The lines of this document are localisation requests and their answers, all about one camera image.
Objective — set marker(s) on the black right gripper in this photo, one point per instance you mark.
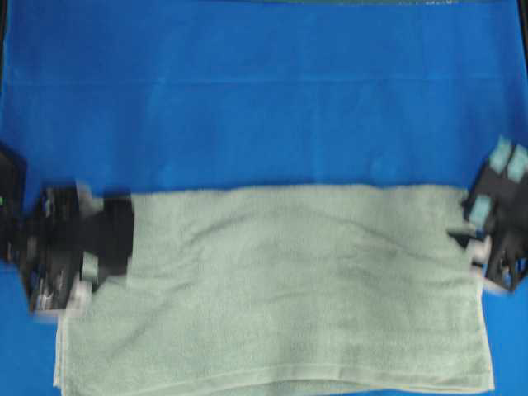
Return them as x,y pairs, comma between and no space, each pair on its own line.
497,207

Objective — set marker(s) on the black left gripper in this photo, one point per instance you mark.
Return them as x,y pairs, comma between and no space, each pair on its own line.
57,273

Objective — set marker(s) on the light green bath towel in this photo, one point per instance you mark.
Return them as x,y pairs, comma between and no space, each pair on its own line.
284,290

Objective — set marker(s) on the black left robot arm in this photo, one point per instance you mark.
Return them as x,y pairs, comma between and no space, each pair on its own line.
13,230

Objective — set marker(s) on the blue table cloth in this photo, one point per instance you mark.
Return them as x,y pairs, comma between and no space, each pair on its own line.
153,95

